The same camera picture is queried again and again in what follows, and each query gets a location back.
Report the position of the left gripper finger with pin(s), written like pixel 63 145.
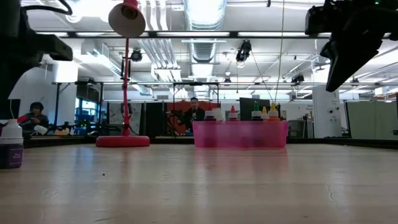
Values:
pixel 11 79

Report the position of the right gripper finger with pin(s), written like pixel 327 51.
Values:
pixel 351 59

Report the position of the small purple coloring bottle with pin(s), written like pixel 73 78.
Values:
pixel 11 152

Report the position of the large orange coloring bottle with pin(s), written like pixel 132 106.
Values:
pixel 273 114

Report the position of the pink plastic bin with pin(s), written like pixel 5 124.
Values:
pixel 239 135

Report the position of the large dark red coloring bottle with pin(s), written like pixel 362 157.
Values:
pixel 210 114

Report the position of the black computer monitor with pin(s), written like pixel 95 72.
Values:
pixel 15 109
pixel 245 109

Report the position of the person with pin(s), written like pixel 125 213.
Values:
pixel 34 119
pixel 194 113

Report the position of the green partition panel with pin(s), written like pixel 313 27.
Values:
pixel 370 119

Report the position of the red desk lamp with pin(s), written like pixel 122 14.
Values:
pixel 122 141

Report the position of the white lampshade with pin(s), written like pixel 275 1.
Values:
pixel 219 114

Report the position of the black partition panel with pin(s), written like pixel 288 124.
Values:
pixel 152 118

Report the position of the orange partition panel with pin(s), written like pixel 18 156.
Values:
pixel 177 107

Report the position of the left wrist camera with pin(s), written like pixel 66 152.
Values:
pixel 57 48

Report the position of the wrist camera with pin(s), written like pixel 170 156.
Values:
pixel 317 20
pixel 57 48

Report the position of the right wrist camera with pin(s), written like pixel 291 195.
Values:
pixel 317 20

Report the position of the black ceiling camera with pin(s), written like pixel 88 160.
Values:
pixel 243 52
pixel 298 78
pixel 136 56

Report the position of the black metal table frame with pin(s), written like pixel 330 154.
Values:
pixel 342 142

